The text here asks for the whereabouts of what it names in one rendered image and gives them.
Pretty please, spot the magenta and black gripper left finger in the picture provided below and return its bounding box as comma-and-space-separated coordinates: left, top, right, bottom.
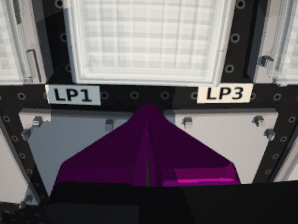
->
53, 104, 148, 187

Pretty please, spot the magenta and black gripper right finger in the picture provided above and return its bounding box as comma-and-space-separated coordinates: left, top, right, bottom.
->
148, 104, 241, 186

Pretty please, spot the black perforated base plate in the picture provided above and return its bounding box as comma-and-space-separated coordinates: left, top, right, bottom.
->
0, 0, 298, 224

